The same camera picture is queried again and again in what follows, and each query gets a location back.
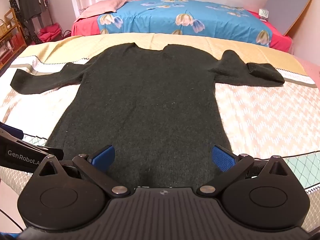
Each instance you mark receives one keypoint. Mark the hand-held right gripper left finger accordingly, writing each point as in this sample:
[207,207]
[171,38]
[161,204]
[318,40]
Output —
[103,155]

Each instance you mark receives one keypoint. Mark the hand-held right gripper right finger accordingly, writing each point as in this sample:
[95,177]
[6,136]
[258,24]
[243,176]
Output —
[223,158]

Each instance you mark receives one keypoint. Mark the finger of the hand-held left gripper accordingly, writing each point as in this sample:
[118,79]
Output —
[11,130]

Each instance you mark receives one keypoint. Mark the dark green sweater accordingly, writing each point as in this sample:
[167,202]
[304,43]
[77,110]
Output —
[147,105]

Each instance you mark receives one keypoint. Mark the dark hanging clothes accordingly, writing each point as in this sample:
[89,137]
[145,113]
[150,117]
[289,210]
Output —
[28,2]

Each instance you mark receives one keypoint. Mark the mint lattice mat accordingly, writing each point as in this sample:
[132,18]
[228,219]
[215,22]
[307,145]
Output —
[302,170]

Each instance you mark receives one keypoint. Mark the wooden shelf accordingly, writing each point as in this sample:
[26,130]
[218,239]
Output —
[10,35]

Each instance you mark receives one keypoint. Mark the red cloth pile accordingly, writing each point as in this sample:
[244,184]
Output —
[50,33]

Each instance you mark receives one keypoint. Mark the yellow quilted blanket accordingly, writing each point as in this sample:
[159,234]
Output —
[190,42]

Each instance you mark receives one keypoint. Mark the blue floral blanket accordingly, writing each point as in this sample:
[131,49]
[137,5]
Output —
[180,17]

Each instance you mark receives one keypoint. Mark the pink cloth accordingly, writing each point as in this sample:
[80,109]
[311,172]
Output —
[100,8]

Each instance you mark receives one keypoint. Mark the small digital clock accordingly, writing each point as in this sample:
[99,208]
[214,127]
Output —
[263,13]

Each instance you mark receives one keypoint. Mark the grey board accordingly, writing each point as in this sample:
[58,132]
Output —
[290,5]

